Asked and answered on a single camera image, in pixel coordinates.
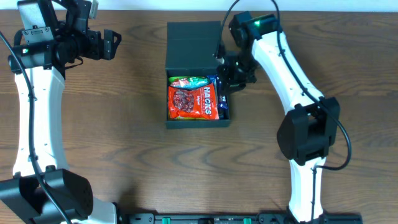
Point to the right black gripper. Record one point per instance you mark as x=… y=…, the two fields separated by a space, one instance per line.
x=232 y=74

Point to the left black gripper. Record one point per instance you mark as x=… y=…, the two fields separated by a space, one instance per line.
x=97 y=44

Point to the blue Oreo cookie pack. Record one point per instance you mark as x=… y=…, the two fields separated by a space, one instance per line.
x=212 y=79

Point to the purple Dairy Milk bar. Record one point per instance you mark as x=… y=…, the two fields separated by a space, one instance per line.
x=222 y=102

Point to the red Hacks candy bag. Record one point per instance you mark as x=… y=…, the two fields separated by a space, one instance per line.
x=200 y=103

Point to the black gift box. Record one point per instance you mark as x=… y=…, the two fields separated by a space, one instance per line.
x=190 y=49

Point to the green Haribo worms bag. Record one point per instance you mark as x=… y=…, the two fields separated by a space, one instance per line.
x=188 y=83

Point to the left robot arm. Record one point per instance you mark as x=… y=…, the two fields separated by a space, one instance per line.
x=42 y=188

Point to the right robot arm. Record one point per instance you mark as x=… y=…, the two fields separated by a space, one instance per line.
x=309 y=127

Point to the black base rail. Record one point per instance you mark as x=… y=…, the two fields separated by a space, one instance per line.
x=260 y=218

